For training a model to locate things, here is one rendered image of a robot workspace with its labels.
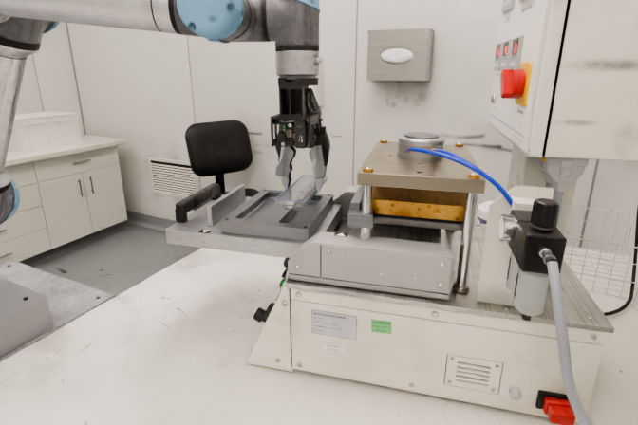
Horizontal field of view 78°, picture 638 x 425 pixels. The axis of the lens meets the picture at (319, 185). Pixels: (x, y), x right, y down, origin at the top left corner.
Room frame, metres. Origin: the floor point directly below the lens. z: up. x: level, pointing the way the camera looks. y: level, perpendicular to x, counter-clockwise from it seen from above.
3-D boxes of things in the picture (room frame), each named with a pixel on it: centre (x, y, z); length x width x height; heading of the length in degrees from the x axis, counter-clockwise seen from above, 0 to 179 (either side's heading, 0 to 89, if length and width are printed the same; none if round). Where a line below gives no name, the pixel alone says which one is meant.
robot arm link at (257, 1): (0.70, 0.14, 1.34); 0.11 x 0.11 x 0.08; 88
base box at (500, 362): (0.66, -0.17, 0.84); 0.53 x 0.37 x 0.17; 76
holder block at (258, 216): (0.74, 0.07, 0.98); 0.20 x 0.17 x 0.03; 166
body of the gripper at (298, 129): (0.70, 0.04, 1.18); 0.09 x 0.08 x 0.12; 166
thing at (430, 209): (0.67, -0.17, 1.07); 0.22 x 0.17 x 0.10; 166
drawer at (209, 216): (0.75, 0.12, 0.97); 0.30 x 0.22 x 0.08; 76
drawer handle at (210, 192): (0.79, 0.25, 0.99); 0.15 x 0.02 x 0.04; 166
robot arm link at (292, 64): (0.71, 0.03, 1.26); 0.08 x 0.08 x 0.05
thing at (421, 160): (0.65, -0.20, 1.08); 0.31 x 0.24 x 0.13; 166
